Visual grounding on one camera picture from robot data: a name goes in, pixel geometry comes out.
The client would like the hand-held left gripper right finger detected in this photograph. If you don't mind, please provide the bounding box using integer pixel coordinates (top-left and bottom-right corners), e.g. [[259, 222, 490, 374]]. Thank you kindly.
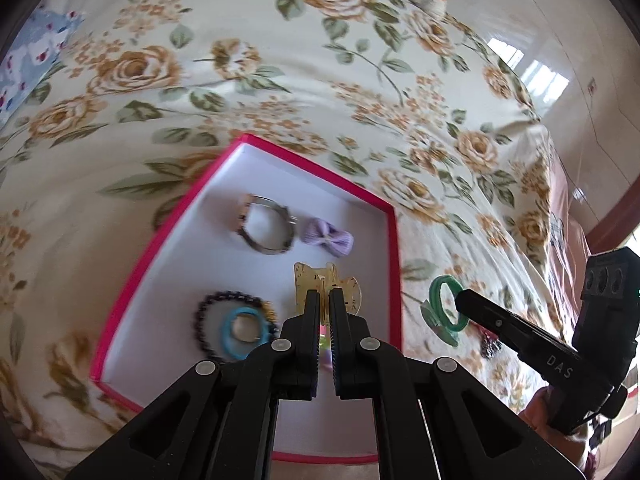
[[327, 287, 581, 480]]

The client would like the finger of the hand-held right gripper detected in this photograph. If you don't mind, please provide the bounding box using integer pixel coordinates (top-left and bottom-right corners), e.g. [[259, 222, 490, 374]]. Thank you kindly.
[[454, 289, 583, 376]]

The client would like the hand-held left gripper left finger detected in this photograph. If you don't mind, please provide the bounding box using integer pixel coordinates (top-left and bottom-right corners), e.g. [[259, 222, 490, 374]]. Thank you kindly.
[[65, 290, 321, 480]]

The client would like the gold hair clip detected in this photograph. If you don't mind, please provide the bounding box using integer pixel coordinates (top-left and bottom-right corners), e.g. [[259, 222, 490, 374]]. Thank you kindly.
[[292, 261, 364, 327]]

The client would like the teal hair tie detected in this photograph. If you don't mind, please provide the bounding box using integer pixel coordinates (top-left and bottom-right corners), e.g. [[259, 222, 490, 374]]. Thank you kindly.
[[420, 275, 471, 347]]

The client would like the blue hair tie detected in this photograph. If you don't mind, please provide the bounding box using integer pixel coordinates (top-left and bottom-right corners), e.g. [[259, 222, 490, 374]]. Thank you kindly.
[[220, 308, 272, 361]]

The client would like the silver bangle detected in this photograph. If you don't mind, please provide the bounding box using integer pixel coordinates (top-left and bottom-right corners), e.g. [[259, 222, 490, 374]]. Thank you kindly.
[[235, 193, 299, 257]]

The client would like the purple fabric bow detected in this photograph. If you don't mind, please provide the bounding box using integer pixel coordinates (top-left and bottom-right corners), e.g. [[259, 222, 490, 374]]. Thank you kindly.
[[299, 217, 355, 259]]

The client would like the black bead bracelet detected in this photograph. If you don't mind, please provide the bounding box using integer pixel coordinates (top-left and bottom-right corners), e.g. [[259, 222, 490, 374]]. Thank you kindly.
[[196, 291, 279, 362]]

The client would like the pink-edged white tray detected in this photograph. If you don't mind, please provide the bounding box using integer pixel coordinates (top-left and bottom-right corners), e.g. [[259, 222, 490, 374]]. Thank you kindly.
[[90, 133, 403, 465]]

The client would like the person's right hand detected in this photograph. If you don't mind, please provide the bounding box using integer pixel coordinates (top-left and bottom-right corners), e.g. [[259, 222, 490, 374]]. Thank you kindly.
[[517, 387, 568, 438]]

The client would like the pink heart print quilt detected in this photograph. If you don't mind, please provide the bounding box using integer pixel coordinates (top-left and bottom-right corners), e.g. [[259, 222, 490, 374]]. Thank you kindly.
[[542, 127, 593, 281]]

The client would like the brown wooden furniture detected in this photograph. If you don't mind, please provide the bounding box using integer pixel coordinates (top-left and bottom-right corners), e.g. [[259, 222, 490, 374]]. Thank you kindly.
[[584, 187, 640, 257]]

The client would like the floral fleece blanket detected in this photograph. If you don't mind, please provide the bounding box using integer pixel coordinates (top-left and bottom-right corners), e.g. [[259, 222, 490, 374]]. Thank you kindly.
[[0, 0, 593, 480]]

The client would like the blue bear print cloth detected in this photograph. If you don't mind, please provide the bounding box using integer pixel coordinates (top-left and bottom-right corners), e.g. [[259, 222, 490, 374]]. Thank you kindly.
[[0, 7, 86, 128]]

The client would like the glass bead bracelet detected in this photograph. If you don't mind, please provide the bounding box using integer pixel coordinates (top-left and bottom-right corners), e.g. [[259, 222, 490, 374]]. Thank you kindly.
[[477, 327, 505, 361]]

